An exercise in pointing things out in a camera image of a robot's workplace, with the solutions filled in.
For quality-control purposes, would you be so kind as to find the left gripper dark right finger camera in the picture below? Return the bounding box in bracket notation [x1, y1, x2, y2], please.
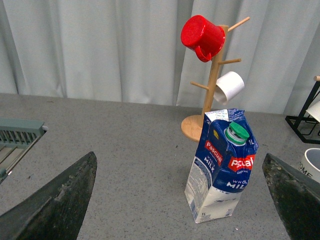
[262, 153, 320, 240]

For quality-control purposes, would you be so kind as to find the left gripper dark left finger camera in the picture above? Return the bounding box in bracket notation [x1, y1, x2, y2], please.
[0, 151, 97, 240]

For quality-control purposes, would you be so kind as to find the cream HOME mug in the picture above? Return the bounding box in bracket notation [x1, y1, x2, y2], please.
[298, 148, 320, 183]

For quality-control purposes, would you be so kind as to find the blue white milk carton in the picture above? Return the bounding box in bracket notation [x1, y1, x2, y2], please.
[184, 108, 259, 224]

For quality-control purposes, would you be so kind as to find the white cup on tree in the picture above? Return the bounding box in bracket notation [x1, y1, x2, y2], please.
[214, 71, 245, 105]

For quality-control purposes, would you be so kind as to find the red plastic cup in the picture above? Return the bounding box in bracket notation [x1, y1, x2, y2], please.
[180, 15, 226, 63]

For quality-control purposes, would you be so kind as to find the green dish rack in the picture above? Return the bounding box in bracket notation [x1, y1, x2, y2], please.
[0, 117, 48, 182]

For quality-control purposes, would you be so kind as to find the wooden mug tree stand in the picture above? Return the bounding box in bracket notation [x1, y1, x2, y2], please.
[181, 17, 250, 143]

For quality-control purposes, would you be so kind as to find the black wire mug rack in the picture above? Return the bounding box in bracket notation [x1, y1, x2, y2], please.
[285, 75, 320, 145]

